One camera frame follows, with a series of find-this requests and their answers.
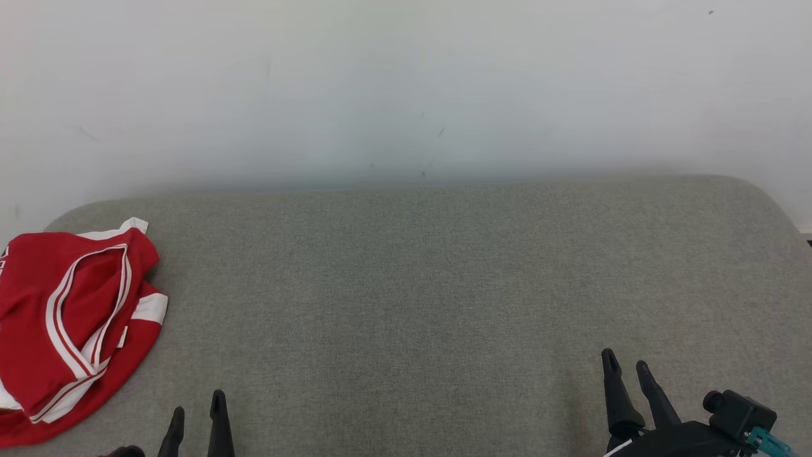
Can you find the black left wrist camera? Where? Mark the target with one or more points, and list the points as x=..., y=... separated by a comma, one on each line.
x=122, y=452

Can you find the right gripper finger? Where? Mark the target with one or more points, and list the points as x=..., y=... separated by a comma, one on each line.
x=656, y=397
x=618, y=400

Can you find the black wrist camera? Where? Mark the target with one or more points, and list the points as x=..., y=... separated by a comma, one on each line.
x=122, y=452
x=739, y=412

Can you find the red garment with white band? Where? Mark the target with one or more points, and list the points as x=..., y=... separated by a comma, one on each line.
x=143, y=346

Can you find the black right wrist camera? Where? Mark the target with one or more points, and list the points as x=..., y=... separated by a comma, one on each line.
x=739, y=412

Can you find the grey fabric sofa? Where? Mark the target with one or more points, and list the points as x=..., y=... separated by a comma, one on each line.
x=406, y=304

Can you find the white baseboard strip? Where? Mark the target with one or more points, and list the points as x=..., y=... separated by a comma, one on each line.
x=805, y=233

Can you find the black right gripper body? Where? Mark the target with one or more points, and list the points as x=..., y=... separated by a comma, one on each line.
x=685, y=443

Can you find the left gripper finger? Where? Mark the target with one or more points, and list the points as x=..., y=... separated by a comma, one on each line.
x=220, y=428
x=172, y=438

